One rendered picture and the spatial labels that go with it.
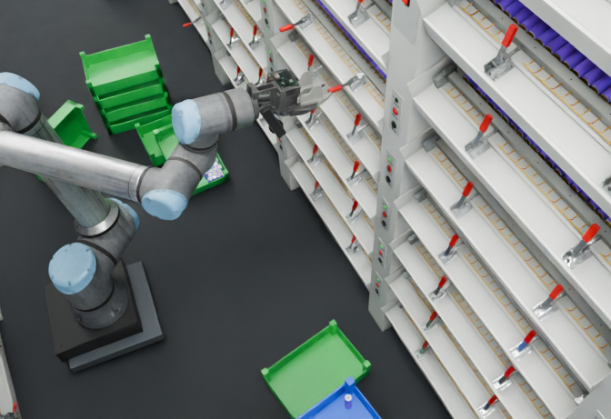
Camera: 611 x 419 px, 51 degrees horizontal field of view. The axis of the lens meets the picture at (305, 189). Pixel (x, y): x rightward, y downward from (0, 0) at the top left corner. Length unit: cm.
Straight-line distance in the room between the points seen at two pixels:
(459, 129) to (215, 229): 146
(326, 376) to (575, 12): 159
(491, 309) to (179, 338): 121
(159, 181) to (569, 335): 89
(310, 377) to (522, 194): 123
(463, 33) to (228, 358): 148
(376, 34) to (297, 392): 124
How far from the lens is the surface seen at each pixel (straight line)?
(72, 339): 231
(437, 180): 143
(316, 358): 224
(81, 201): 205
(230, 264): 244
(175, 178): 144
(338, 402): 177
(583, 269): 114
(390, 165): 155
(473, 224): 138
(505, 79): 109
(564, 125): 104
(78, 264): 211
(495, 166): 122
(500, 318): 151
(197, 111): 140
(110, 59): 293
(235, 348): 229
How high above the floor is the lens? 209
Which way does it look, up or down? 54 degrees down
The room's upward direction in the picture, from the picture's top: 4 degrees counter-clockwise
